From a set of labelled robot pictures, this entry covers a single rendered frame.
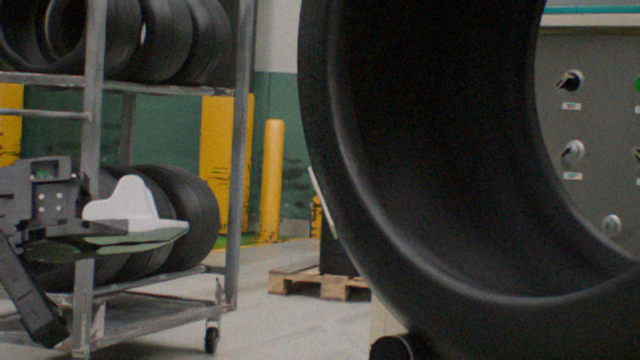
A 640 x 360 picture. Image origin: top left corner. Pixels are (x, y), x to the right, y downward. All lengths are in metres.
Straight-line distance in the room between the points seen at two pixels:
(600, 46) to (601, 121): 0.11
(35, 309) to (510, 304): 0.42
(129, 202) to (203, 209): 4.49
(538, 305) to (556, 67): 0.97
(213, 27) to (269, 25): 5.93
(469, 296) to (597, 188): 0.87
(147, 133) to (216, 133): 1.14
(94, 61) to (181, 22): 0.68
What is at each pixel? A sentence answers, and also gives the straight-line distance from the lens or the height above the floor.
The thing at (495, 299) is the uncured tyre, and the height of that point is 0.98.
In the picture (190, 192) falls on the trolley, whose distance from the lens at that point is 5.68.
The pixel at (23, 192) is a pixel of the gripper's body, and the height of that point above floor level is 1.03.
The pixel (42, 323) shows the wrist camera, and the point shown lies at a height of 0.92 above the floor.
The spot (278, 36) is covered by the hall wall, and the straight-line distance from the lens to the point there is 11.47.
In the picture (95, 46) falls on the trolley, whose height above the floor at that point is 1.29.
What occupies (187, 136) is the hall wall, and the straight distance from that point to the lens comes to 11.88.
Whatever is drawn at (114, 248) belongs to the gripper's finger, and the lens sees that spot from 1.23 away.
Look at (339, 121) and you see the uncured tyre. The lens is 1.16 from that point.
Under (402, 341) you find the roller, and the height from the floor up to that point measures 0.92.
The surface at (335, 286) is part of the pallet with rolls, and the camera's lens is 7.71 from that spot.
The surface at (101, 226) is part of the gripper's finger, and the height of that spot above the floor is 1.00.
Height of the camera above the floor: 1.12
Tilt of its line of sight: 3 degrees down
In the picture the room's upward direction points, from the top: 3 degrees clockwise
